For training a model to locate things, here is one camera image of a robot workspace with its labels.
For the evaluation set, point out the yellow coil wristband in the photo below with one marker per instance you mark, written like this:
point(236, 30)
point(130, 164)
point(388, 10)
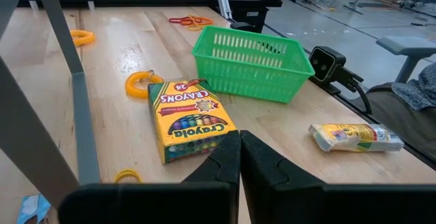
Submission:
point(81, 38)
point(131, 89)

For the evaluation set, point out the black table clamp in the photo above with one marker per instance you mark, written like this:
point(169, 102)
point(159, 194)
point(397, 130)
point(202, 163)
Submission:
point(241, 26)

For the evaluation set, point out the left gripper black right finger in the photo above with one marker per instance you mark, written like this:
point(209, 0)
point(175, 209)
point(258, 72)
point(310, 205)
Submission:
point(272, 183)

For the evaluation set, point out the green plastic slotted basket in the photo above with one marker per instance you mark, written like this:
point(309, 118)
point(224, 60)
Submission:
point(252, 74)

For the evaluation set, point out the yellow rubber band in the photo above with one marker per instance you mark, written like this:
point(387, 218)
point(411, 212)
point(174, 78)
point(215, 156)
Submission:
point(127, 172)
point(194, 29)

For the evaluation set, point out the grey chair armrest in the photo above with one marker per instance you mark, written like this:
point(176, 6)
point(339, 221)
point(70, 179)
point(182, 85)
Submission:
point(408, 45)

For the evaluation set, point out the grey perforated metal riser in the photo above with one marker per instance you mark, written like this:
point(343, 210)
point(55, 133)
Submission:
point(78, 115)

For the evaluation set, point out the red rubber band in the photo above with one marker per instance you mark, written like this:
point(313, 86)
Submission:
point(175, 20)

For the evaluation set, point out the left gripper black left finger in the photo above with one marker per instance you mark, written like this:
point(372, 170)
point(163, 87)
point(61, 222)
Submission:
point(218, 183)

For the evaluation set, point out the orange rubber band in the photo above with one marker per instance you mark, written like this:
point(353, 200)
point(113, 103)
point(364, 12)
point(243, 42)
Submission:
point(204, 21)

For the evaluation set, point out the light blue paper packet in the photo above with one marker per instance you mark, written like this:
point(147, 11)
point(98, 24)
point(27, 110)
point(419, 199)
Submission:
point(32, 210)

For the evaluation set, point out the black table-level camera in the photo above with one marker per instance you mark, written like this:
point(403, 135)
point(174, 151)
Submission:
point(325, 64)

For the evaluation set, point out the wrapped white chalk pack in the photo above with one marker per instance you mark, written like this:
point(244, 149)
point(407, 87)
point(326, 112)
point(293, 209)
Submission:
point(354, 137)

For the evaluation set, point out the yellow Crayola crayon box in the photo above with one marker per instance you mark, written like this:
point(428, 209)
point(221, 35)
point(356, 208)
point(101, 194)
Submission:
point(190, 115)

